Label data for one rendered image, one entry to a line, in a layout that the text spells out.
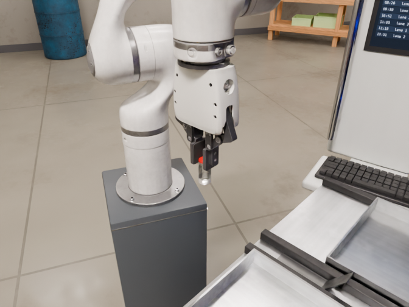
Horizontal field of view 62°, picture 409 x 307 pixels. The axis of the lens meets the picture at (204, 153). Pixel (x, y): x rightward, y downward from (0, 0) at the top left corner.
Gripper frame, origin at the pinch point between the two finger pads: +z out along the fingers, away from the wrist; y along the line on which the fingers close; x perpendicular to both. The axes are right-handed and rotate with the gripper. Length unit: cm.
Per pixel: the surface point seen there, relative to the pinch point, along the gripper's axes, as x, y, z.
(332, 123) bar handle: -67, 6, 19
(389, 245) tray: -30.7, -25.2, 25.9
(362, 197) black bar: -42, -15, 25
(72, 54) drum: -210, 480, 101
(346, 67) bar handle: -67, 6, 1
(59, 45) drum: -195, 486, 87
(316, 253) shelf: -18.2, -14.9, 26.0
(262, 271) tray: -6.2, -9.5, 25.7
